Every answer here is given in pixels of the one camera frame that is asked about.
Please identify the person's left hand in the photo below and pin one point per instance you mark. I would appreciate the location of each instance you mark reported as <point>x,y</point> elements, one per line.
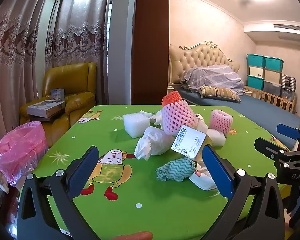
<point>135,236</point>

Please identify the stack of plastic storage boxes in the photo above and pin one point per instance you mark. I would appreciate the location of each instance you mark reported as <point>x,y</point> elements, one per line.
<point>256,82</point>

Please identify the beige tufted headboard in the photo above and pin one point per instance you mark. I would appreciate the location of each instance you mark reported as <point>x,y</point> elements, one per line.
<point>205,55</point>

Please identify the white flat cardboard box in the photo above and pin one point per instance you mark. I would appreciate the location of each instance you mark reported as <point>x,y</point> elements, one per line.
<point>46,108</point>

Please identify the teal wavy patterned cloth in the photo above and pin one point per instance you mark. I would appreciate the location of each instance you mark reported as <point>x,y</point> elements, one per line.
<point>176,168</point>

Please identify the striped brown pillow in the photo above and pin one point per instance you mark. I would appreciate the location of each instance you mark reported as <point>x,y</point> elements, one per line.
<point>220,93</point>

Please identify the ceiling air vent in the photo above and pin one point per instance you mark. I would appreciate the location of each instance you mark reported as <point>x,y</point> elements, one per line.
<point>290,26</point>

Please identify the wooden crib rail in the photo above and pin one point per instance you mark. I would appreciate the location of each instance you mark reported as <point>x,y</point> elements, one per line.
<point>272,97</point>

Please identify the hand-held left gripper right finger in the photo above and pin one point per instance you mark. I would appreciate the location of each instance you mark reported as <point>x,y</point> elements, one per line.
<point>217,172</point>

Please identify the red foam net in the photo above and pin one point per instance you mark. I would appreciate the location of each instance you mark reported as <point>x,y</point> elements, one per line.
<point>171,98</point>

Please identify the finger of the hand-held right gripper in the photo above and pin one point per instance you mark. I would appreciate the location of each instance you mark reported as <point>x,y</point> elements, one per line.
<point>265,146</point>
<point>287,131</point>

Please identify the yellow leather armchair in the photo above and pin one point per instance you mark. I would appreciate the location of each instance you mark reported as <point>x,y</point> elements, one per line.
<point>75,80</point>

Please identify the pink plastic trash bag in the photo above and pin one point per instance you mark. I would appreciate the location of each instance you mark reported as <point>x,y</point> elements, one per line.
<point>17,150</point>

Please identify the small pink foam net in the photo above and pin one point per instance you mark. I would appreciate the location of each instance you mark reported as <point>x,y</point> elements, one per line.
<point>220,121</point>

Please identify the white printed paper carton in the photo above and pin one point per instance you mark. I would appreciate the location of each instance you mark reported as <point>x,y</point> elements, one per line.
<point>187,140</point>

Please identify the brown wooden door panel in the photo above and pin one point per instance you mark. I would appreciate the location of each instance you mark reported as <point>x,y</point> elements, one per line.
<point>150,42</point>

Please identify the purple grey quilt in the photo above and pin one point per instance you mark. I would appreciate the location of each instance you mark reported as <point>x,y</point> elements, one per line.
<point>215,77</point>

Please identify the large pink foam net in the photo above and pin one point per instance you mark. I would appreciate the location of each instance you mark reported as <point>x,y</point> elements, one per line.
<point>177,117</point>

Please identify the black white checkered bag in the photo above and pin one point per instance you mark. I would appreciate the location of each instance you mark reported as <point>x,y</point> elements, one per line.
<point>288,82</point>

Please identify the small blue white box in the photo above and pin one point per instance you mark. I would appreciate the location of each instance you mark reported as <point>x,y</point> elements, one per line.
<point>57,94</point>

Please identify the green cartoon printed tablecloth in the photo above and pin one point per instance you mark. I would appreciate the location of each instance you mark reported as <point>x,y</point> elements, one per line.
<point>165,205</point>

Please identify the white moulded plastic piece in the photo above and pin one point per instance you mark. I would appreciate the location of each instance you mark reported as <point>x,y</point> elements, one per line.
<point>202,182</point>

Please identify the white plastic bag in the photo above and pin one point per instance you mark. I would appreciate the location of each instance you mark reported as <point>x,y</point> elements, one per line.
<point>152,142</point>

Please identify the clear plastic wrapper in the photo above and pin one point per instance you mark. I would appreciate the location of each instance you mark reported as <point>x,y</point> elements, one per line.
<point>201,168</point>

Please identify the beige lace curtain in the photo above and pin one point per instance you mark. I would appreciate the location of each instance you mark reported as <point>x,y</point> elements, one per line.
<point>77,30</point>
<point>15,55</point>

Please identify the white foam block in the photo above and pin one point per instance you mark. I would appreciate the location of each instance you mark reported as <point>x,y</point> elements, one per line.
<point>136,125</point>

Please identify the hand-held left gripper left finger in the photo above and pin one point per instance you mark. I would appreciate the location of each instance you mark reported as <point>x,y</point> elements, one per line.
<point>83,170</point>

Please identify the dark flat box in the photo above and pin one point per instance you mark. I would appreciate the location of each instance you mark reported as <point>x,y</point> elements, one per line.
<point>43,119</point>

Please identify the bed with blue sheet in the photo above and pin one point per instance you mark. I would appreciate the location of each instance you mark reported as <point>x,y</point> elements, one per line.
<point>260,110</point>

